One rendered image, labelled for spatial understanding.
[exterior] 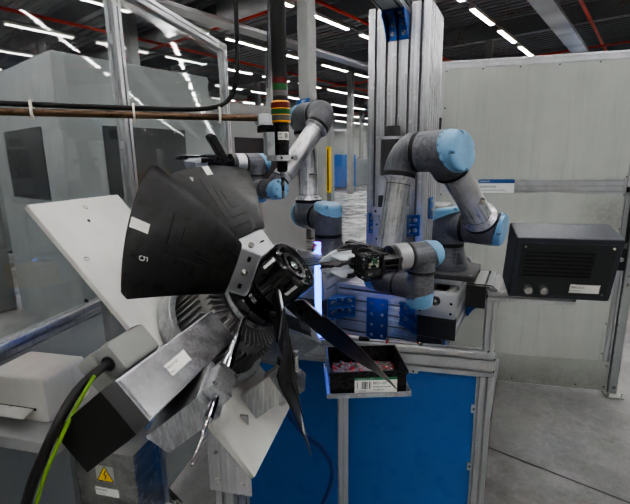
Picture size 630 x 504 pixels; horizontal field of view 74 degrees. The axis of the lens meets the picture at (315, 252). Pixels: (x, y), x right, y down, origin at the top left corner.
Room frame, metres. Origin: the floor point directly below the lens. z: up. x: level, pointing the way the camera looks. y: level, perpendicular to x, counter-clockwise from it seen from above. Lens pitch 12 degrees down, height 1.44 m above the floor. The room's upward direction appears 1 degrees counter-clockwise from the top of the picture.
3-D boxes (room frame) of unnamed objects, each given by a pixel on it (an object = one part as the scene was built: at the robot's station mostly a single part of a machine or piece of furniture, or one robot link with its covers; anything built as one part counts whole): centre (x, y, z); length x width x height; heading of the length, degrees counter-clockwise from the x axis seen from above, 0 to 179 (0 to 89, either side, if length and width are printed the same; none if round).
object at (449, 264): (1.55, -0.50, 1.09); 0.15 x 0.15 x 0.10
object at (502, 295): (1.18, -0.63, 1.04); 0.24 x 0.03 x 0.03; 77
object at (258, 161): (1.72, 0.23, 1.43); 0.11 x 0.08 x 0.09; 127
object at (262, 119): (0.97, 0.08, 1.49); 0.09 x 0.07 x 0.10; 112
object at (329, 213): (1.78, -0.05, 1.20); 0.13 x 0.12 x 0.14; 37
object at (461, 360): (1.30, -0.11, 0.82); 0.90 x 0.04 x 0.08; 77
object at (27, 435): (0.99, 0.63, 0.85); 0.36 x 0.24 x 0.03; 167
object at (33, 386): (0.92, 0.68, 0.92); 0.17 x 0.16 x 0.11; 77
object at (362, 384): (1.12, -0.14, 0.85); 0.22 x 0.17 x 0.07; 92
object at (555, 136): (2.50, -1.27, 1.10); 1.21 x 0.06 x 2.20; 77
